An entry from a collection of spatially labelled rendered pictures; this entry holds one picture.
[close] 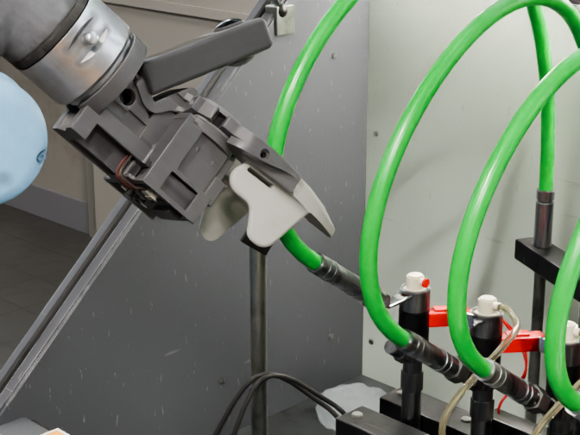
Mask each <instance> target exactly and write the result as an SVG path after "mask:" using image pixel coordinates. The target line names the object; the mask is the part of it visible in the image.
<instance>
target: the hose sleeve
mask: <svg viewBox="0 0 580 435"><path fill-rule="evenodd" d="M316 253H317V254H319V255H320V257H321V263H320V265H319V267H318V268H316V269H314V270H311V269H309V268H307V270H308V271H309V272H311V273H313V274H315V276H317V277H318V278H320V279H321V280H323V281H326V282H328V283H330V284H332V285H333V286H334V287H336V288H338V289H340V290H341V291H343V292H345V293H346V294H348V295H349V296H351V297H352V298H353V299H357V300H359V301H361V302H362V303H364V300H363V293H362V289H361V282H360V276H359V275H357V274H354V273H352V272H350V271H349V270H348V269H346V268H344V267H343V266H341V265H339V264H338V263H337V262H335V261H333V260H332V259H331V258H330V257H328V256H325V255H323V254H321V253H319V252H316Z"/></svg>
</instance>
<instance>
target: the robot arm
mask: <svg viewBox="0 0 580 435"><path fill-rule="evenodd" d="M272 44H273V42H272V39H271V36H270V33H269V31H268V26H267V24H266V21H265V20H264V19H263V18H256V19H252V20H248V21H244V19H239V18H230V19H226V20H224V21H222V22H220V23H219V24H218V25H217V26H216V27H215V28H214V29H213V31H212V32H210V33H208V34H206V35H201V36H200V37H197V38H194V39H192V40H189V41H186V42H183V43H181V44H179V45H177V46H174V47H170V48H168V49H166V50H163V51H160V52H159V53H156V54H152V55H149V56H148V57H146V55H147V51H148V49H147V46H146V45H145V44H144V43H143V42H142V41H141V40H140V39H138V38H137V37H136V36H135V35H134V34H133V33H130V32H129V26H128V25H127V24H126V23H125V22H124V21H123V20H122V19H121V18H120V17H119V16H117V15H116V14H115V13H114V12H113V11H112V10H111V9H110V8H109V7H108V6H107V5H106V4H104V3H103V2H102V1H101V0H0V57H1V56H3V57H4V58H5V59H6V60H7V61H8V62H9V63H10V64H11V65H12V66H14V67H15V68H16V69H18V70H19V71H20V72H21V73H22V74H23V75H25V76H26V77H27V78H28V79H29V80H31V81H32V82H33V83H34V84H35V85H36V86H38V87H39V88H40V89H41V90H42V91H44V92H45V93H46V94H47V95H48V96H49V97H50V98H51V99H52V100H53V101H54V102H56V103H57V104H59V105H61V104H65V105H66V107H67V109H66V110H65V112H64V113H63V114H62V116H61V117H60V119H59V120H58V121H57V123H56V124H55V125H54V126H53V127H52V129H53V130H55V131H56V132H57V133H58V134H59V135H61V136H62V137H63V138H64V139H65V140H67V141H68V142H69V143H70V144H72V145H73V146H74V147H75V148H76V149H77V150H78V151H79V152H80V153H81V154H83V155H84V156H85V157H86V158H88V159H89V160H90V161H91V162H92V163H94V164H95V165H96V166H97V167H99V168H100V169H101V170H102V171H103V172H104V173H106V175H105V176H104V180H105V181H106V182H108V183H109V184H110V185H111V186H112V187H114V188H115V189H116V190H117V191H118V192H120V193H121V194H122V195H123V196H124V197H125V198H126V199H127V200H129V201H130V202H131V203H132V204H133V205H135V206H136V207H137V208H138V209H139V210H141V211H142V212H143V213H144V214H146V215H147V216H148V217H149V218H150V219H152V220H155V218H156V217H159V218H162V219H167V220H176V221H188V222H190V223H191V224H195V223H196V222H197V220H198V219H199V217H200V215H201V214H202V212H203V214H202V218H201V220H200V224H199V232H200V234H201V235H202V237H203V238H204V239H206V240H208V241H214V240H216V239H218V238H219V237H221V236H222V235H223V234H224V233H225V232H226V231H227V230H228V229H229V228H230V227H232V226H233V225H234V224H235V223H236V222H238V221H239V220H240V219H241V218H242V217H243V216H245V215H246V214H247V213H248V212H249V219H248V226H247V235H248V238H249V240H250V241H251V242H252V243H253V244H255V245H256V246H259V247H263V248H266V247H269V246H271V245H273V244H274V243H275V242H276V241H277V240H279V239H280V238H281V237H282V236H283V235H284V234H286V233H287V232H288V231H289V230H290V229H292V228H293V227H294V225H296V224H297V223H298V222H299V221H300V220H301V219H302V218H306V219H307V221H308V222H310V223H311V224H313V225H314V226H315V227H316V228H318V229H319V230H321V231H322V232H323V233H325V234H326V235H327V236H328V237H331V236H332V235H333V234H334V232H335V228H334V226H333V224H332V222H331V219H330V217H329V215H328V213H327V211H326V209H325V207H324V205H323V204H322V203H321V201H320V200H319V199H318V197H317V196H316V194H315V193H314V192H313V190H312V189H311V187H309V185H307V184H306V183H305V181H303V180H302V179H301V178H300V174H299V173H298V172H297V171H295V170H294V169H293V168H292V167H291V166H290V165H289V164H288V163H287V162H286V161H285V160H284V159H283V158H282V157H281V156H280V155H279V154H278V153H277V152H276V151H275V150H274V149H273V148H272V147H271V146H269V145H268V144H267V143H266V142H265V141H263V140H262V139H261V138H260V137H259V136H257V135H256V134H254V133H253V132H251V131H250V130H248V129H246V128H245V127H243V126H242V125H241V124H240V123H239V122H238V121H237V120H236V119H235V118H234V117H233V116H232V115H231V114H230V113H228V112H227V111H226V110H224V109H223V108H222V107H220V106H219V105H218V104H216V103H214V102H213V101H211V100H210V99H208V98H202V97H200V96H199V94H198V91H197V90H196V89H195V88H193V87H190V88H181V89H172V90H168V89H171V88H173V87H175V86H177V85H181V84H184V83H185V82H188V81H190V80H193V79H196V78H198V77H201V76H203V75H206V74H207V73H211V72H213V71H216V70H217V69H220V68H222V67H225V66H243V65H245V64H247V63H249V62H250V61H251V60H252V59H253V58H254V57H255V56H256V54H258V53H260V52H262V51H265V50H267V49H270V48H271V47H272ZM167 90H168V91H167ZM163 91H164V92H163ZM161 92H162V93H161ZM158 93H160V94H158ZM156 94H158V95H157V96H154V97H152V96H153V95H156ZM46 152H47V126H46V123H45V119H44V116H43V115H42V113H41V109H40V108H39V106H38V105H37V103H36V102H35V101H34V100H33V99H32V98H31V97H30V95H29V94H28V93H26V92H25V91H24V90H23V89H22V88H20V86H19V85H18V84H17V83H16V82H15V81H14V80H13V79H11V78H10V77H9V76H7V75H5V74H4V73H2V72H0V204H2V203H5V202H7V201H9V200H11V199H13V198H15V197H16V196H18V195H19V194H20V193H22V192H23V191H24V190H25V189H26V188H27V187H28V186H29V185H30V184H31V183H32V182H33V180H34V179H35V177H36V176H37V174H38V173H39V172H40V170H41V167H42V164H43V162H44V160H45V159H46ZM239 161H240V162H241V163H242V164H241V163H240V162H239ZM121 186H122V187H121ZM123 188H125V189H126V191H125V190H124V189H123ZM133 196H134V197H133ZM141 203H142V204H144V205H145V206H143V205H142V204H141Z"/></svg>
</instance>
